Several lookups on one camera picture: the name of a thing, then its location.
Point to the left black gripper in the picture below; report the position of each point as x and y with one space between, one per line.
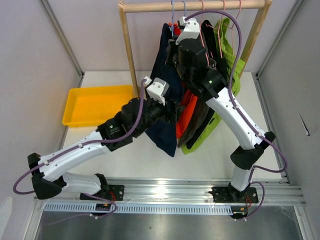
171 116

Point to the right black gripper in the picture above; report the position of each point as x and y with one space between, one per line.
170 50

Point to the navy blue shorts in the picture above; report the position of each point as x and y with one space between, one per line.
163 132

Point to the orange mesh shorts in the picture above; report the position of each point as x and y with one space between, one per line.
184 99

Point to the light blue hanger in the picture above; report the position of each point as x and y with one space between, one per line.
184 8
172 2

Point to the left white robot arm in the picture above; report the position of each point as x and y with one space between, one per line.
50 173

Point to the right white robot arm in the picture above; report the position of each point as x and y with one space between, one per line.
210 86

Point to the dark olive shorts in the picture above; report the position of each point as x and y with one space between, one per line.
199 119

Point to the black shorts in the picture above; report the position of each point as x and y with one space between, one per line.
221 66

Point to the lime green shorts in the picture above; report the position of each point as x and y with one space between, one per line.
230 62

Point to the wooden clothes rack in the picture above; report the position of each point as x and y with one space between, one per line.
262 7

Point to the yellow plastic tray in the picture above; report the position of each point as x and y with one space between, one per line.
92 106

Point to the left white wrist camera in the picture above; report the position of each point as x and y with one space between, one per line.
157 89

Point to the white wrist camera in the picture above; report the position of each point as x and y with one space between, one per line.
191 29
157 89

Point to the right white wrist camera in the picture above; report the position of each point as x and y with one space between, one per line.
191 29

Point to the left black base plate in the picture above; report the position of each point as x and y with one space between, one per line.
115 193

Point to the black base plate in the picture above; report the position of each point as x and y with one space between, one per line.
115 193
224 194

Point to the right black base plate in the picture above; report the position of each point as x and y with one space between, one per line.
224 194

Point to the slotted grey cable duct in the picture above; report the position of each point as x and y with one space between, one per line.
135 208

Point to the aluminium mounting rail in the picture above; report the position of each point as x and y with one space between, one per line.
196 192

